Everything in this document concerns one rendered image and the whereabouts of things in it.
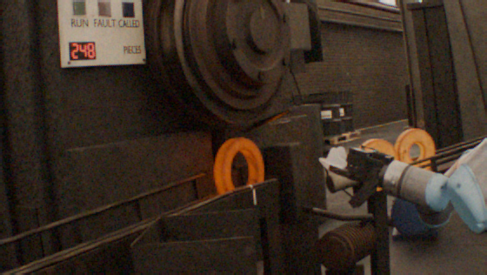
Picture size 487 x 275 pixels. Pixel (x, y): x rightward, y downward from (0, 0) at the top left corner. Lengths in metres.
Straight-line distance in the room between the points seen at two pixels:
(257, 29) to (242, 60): 0.11
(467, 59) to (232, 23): 2.85
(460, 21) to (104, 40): 3.08
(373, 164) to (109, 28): 0.74
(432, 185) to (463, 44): 2.76
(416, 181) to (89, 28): 0.87
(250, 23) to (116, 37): 0.34
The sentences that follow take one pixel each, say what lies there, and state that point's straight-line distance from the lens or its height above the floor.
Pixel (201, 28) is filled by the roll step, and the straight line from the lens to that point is 1.47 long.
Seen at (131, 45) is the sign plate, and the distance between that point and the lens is 1.52.
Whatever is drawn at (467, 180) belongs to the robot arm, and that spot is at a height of 0.77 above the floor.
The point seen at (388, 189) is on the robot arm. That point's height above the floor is 0.68.
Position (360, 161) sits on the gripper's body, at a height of 0.76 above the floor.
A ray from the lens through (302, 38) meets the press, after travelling 9.79.
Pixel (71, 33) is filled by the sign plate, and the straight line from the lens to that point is 1.40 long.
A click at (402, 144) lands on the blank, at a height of 0.75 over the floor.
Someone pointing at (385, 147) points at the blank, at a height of 0.75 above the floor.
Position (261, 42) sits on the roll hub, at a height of 1.08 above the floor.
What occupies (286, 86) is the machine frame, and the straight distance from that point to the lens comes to 2.06.
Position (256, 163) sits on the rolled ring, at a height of 0.77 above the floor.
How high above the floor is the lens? 0.93
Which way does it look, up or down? 3 degrees down
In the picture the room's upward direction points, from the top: 6 degrees counter-clockwise
